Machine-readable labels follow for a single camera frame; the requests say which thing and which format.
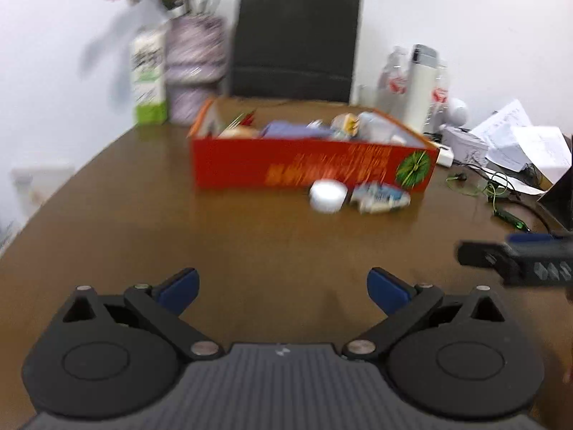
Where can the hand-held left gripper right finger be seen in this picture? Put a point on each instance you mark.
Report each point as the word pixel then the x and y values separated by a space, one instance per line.
pixel 387 291

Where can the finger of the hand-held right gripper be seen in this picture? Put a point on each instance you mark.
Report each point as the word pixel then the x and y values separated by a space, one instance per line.
pixel 481 254
pixel 530 238

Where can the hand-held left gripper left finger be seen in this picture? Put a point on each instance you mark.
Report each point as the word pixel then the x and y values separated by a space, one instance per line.
pixel 179 291

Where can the blue white packet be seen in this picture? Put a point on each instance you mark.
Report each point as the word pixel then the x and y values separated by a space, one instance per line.
pixel 380 198

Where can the large white round container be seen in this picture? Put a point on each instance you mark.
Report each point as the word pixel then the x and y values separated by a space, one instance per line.
pixel 328 196

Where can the red cardboard box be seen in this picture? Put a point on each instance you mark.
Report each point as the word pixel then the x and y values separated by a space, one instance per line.
pixel 286 165

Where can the white paper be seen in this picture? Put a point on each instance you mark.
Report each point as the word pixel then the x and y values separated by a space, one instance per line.
pixel 239 133

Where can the yellow white cube box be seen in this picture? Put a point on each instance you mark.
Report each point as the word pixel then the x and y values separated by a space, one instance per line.
pixel 345 125

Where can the red rose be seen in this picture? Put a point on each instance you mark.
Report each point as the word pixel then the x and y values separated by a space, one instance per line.
pixel 245 118

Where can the purple knitted pouch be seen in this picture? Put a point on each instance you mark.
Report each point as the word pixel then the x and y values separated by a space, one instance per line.
pixel 291 130

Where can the wooden desktop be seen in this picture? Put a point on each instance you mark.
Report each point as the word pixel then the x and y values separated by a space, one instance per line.
pixel 268 246

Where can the green translucent device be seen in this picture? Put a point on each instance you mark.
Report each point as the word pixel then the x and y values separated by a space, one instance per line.
pixel 512 220

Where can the dark flat panel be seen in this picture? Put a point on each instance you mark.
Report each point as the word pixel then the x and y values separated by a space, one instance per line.
pixel 559 192

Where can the stack of white papers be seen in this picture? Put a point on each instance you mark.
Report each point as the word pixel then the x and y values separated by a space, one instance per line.
pixel 519 139

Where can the white power strip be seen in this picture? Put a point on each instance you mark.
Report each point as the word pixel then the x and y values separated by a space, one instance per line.
pixel 444 154

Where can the white tin box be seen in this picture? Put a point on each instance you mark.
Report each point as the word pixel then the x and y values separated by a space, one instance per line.
pixel 465 139

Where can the white plastic container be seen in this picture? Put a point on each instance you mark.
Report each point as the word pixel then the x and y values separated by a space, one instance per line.
pixel 380 127

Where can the clear plastic bottle red label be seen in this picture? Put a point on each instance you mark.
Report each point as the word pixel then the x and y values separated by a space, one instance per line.
pixel 441 94
pixel 394 80

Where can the white thermos bottle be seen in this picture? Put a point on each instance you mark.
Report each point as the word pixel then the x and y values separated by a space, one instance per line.
pixel 421 89

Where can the white green milk carton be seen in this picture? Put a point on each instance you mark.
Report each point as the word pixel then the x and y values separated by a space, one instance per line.
pixel 148 80

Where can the purple vase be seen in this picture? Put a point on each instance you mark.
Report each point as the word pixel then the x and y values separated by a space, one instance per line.
pixel 194 67

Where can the black paper bag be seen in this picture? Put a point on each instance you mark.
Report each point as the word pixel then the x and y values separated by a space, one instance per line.
pixel 295 40

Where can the white round camera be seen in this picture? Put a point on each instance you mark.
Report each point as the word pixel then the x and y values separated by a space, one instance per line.
pixel 457 111

